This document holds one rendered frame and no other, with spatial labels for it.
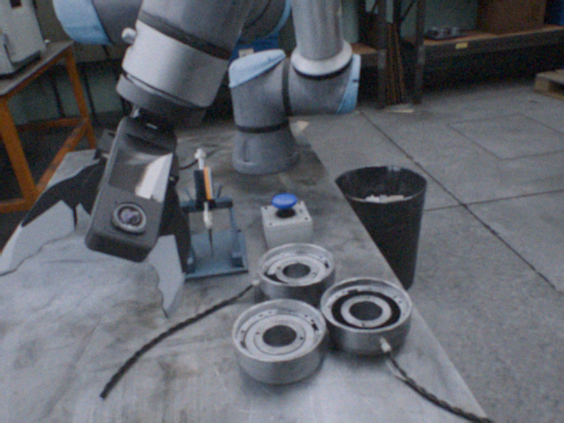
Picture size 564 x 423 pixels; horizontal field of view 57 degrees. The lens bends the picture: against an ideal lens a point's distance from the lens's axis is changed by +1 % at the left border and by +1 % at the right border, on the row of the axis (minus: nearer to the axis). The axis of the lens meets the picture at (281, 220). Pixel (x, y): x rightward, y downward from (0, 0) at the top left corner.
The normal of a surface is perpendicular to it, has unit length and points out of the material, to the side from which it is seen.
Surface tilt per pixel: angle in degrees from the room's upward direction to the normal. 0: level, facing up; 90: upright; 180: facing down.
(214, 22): 99
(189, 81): 98
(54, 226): 88
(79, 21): 109
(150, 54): 73
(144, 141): 43
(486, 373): 0
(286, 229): 90
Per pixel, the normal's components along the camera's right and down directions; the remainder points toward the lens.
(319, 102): -0.14, 0.80
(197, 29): 0.29, 0.45
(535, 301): -0.08, -0.88
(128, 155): 0.50, -0.50
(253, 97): -0.18, 0.48
